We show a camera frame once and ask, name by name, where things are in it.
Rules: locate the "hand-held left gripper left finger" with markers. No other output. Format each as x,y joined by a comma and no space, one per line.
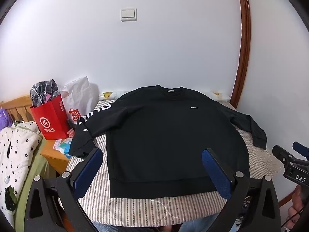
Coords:
88,170

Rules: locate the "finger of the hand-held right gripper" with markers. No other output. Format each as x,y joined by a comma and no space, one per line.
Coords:
281,153
300,148

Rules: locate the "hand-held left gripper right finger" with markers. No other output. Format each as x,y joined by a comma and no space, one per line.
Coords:
214,169

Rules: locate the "black sweatshirt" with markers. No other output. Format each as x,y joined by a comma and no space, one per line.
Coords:
169,137

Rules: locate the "person's right hand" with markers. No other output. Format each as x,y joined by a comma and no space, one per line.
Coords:
298,203

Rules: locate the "blue packet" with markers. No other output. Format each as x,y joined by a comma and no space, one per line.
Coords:
66,149

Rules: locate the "wooden bedside table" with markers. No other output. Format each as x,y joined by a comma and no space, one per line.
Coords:
52,158

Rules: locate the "white and red leaflet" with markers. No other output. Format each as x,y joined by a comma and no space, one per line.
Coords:
58,144

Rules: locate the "red paper bag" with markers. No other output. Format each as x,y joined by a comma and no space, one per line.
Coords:
49,122

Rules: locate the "person's blue jeans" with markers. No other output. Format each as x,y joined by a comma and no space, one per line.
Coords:
125,227

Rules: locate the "striped bed cover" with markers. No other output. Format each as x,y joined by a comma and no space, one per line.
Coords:
149,209

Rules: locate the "floral quilt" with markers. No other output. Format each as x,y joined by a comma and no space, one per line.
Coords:
17,154

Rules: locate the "white plastic bag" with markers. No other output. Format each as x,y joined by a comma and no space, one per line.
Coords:
78,96

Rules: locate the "plaid cloth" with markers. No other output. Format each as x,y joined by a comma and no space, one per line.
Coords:
43,90

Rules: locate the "wooden headboard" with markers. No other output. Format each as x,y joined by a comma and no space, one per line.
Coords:
18,106

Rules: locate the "purple cloth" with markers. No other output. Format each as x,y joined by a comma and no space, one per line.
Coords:
4,119

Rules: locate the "dark wooden furniture frame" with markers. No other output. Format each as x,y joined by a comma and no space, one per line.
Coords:
287,193

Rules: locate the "brown wooden door frame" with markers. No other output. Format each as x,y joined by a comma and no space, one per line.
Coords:
243,41

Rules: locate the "white light switch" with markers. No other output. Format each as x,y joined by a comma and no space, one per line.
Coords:
128,14

